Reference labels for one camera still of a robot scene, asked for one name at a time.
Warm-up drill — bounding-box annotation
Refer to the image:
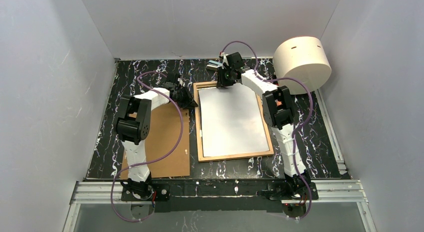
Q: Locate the light wooden picture frame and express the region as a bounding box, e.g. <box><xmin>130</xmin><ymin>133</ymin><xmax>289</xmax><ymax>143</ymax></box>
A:
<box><xmin>193</xmin><ymin>80</ymin><xmax>275</xmax><ymax>163</ymax></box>

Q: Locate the brown cardboard backing board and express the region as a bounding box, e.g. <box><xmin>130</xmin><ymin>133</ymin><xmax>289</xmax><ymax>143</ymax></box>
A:
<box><xmin>119</xmin><ymin>105</ymin><xmax>191</xmax><ymax>181</ymax></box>

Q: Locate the printed street photo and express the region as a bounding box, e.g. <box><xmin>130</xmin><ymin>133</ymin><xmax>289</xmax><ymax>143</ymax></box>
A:
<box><xmin>198</xmin><ymin>86</ymin><xmax>271</xmax><ymax>158</ymax></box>

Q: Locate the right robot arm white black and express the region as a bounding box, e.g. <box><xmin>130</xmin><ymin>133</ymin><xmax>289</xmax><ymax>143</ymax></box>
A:
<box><xmin>217</xmin><ymin>52</ymin><xmax>313</xmax><ymax>200</ymax></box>

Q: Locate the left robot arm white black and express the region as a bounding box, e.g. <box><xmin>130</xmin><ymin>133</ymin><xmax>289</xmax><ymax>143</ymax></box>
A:
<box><xmin>114</xmin><ymin>72</ymin><xmax>197</xmax><ymax>202</ymax></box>

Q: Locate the white cylindrical container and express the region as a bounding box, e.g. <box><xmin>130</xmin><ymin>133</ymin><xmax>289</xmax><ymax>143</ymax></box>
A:
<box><xmin>272</xmin><ymin>36</ymin><xmax>332</xmax><ymax>92</ymax></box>

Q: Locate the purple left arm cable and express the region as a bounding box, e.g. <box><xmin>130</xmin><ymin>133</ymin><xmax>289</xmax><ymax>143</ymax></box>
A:
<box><xmin>109</xmin><ymin>71</ymin><xmax>185</xmax><ymax>224</ymax></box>

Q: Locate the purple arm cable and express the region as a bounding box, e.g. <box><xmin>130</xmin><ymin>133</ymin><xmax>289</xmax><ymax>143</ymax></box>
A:
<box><xmin>221</xmin><ymin>41</ymin><xmax>314</xmax><ymax>220</ymax></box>
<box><xmin>109</xmin><ymin>71</ymin><xmax>185</xmax><ymax>224</ymax></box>

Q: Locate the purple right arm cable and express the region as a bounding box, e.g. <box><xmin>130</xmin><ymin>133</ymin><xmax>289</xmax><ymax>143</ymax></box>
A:
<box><xmin>221</xmin><ymin>41</ymin><xmax>314</xmax><ymax>220</ymax></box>

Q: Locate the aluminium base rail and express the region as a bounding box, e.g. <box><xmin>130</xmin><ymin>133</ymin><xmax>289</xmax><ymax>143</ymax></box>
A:
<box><xmin>62</xmin><ymin>180</ymin><xmax>376</xmax><ymax>232</ymax></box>

